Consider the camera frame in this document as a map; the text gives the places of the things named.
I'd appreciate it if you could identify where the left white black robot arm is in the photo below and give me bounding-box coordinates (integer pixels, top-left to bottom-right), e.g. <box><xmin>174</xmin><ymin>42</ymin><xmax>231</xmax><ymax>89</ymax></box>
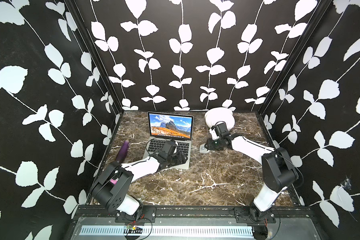
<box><xmin>90</xmin><ymin>140</ymin><xmax>188</xmax><ymax>219</ymax></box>

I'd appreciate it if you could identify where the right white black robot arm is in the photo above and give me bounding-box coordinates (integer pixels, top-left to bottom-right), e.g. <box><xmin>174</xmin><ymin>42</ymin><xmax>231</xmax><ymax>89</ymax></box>
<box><xmin>200</xmin><ymin>121</ymin><xmax>299</xmax><ymax>221</ymax></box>

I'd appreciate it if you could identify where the silver open laptop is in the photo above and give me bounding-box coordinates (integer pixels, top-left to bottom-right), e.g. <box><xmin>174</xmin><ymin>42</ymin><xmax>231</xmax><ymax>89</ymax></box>
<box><xmin>144</xmin><ymin>112</ymin><xmax>194</xmax><ymax>158</ymax></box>

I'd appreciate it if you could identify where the white plates stack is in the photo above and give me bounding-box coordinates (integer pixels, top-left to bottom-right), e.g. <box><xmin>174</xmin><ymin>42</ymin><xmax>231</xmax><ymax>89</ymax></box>
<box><xmin>204</xmin><ymin>107</ymin><xmax>235</xmax><ymax>130</ymax></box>

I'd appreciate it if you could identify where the purple eggplant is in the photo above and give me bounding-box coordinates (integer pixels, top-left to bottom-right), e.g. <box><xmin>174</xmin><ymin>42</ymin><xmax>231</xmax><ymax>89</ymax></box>
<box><xmin>115</xmin><ymin>140</ymin><xmax>129</xmax><ymax>164</ymax></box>

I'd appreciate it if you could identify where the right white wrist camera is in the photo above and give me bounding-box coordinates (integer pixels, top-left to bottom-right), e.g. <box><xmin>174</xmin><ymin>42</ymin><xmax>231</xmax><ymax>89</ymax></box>
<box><xmin>209</xmin><ymin>128</ymin><xmax>219</xmax><ymax>140</ymax></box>

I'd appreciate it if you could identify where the white perforated cable duct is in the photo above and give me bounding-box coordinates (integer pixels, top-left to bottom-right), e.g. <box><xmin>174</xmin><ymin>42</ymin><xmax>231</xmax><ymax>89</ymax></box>
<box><xmin>79</xmin><ymin>226</ymin><xmax>254</xmax><ymax>238</ymax></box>

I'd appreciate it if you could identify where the black front mounting rail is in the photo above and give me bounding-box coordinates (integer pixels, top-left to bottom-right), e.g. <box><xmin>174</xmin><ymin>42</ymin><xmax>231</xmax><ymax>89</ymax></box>
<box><xmin>73</xmin><ymin>205</ymin><xmax>314</xmax><ymax>225</ymax></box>

